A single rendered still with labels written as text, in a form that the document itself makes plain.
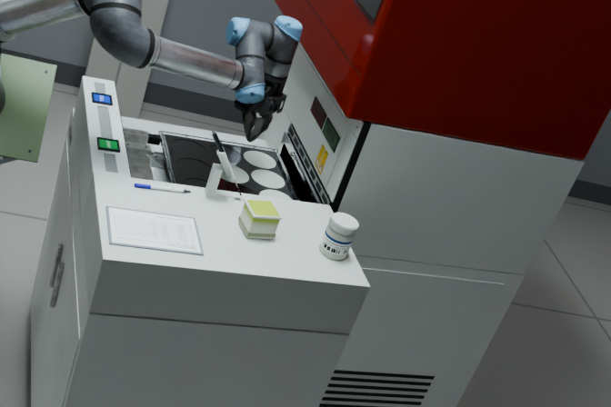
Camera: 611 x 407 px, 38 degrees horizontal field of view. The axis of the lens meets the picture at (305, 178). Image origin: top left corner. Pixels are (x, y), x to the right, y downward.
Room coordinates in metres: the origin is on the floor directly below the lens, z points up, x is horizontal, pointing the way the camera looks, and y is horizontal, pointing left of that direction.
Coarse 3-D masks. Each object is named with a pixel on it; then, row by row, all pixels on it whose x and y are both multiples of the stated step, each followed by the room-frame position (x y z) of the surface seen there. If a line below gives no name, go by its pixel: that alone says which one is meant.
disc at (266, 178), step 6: (252, 174) 2.24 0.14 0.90; (258, 174) 2.25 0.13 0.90; (264, 174) 2.26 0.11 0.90; (270, 174) 2.28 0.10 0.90; (276, 174) 2.29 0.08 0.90; (258, 180) 2.22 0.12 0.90; (264, 180) 2.23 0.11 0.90; (270, 180) 2.24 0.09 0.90; (276, 180) 2.26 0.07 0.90; (282, 180) 2.27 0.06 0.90; (270, 186) 2.21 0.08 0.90; (276, 186) 2.22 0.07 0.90; (282, 186) 2.23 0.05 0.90
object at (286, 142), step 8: (288, 136) 2.48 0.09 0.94; (280, 144) 2.50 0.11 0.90; (288, 144) 2.44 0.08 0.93; (280, 152) 2.48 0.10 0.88; (288, 152) 2.42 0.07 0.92; (296, 152) 2.39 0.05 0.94; (280, 160) 2.46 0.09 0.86; (296, 160) 2.35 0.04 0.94; (288, 168) 2.41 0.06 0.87; (296, 168) 2.33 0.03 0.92; (304, 168) 2.30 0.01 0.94; (288, 176) 2.37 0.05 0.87; (304, 176) 2.27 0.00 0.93; (296, 184) 2.33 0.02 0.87; (304, 184) 2.26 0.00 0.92; (312, 184) 2.22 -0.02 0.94; (296, 192) 2.28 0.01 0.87; (312, 192) 2.19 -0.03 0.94; (304, 200) 2.25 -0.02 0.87; (312, 200) 2.18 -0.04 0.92; (320, 200) 2.15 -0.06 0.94
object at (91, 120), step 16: (96, 80) 2.35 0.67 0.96; (80, 96) 2.29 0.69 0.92; (112, 96) 2.28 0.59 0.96; (80, 112) 2.23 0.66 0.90; (96, 112) 2.16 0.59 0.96; (112, 112) 2.19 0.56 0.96; (80, 128) 2.17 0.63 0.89; (96, 128) 2.07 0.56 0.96; (112, 128) 2.10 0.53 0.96; (80, 144) 2.11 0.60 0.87; (96, 144) 1.98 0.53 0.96; (80, 160) 2.05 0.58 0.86; (96, 160) 1.91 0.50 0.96; (112, 160) 1.94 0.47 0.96; (80, 176) 2.00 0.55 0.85; (128, 176) 1.89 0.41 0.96; (80, 192) 1.95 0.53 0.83
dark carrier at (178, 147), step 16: (176, 144) 2.25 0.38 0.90; (192, 144) 2.29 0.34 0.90; (208, 144) 2.32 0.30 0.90; (224, 144) 2.36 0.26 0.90; (176, 160) 2.16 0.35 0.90; (192, 160) 2.20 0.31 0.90; (208, 160) 2.23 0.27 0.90; (240, 160) 2.30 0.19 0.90; (176, 176) 2.08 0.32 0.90; (192, 176) 2.11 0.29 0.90; (208, 176) 2.14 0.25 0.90; (256, 192) 2.15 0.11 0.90; (288, 192) 2.21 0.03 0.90
